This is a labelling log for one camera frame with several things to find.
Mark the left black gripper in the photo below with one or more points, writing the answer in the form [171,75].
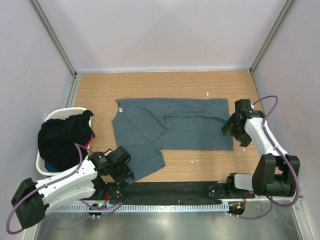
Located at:
[121,179]

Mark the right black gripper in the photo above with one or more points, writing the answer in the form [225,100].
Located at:
[245,139]

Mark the grey-blue t shirt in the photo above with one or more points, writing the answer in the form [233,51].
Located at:
[146,126]

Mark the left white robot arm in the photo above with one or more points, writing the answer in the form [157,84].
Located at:
[33,200]

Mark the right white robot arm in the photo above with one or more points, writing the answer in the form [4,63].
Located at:
[277,171]

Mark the red garment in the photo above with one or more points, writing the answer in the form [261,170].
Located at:
[87,145]

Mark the black t shirt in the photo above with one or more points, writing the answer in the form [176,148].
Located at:
[62,137]

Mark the blue garment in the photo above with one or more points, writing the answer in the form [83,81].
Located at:
[50,168]

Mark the white laundry basket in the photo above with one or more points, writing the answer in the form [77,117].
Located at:
[65,112]

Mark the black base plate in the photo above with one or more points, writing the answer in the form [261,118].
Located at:
[170,193]

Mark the white slotted cable duct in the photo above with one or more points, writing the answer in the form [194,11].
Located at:
[78,207]

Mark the right corner aluminium post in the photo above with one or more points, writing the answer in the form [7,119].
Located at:
[281,17]

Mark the corner aluminium post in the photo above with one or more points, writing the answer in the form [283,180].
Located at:
[52,35]
[281,17]

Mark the left corner aluminium post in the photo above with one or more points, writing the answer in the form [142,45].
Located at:
[52,35]

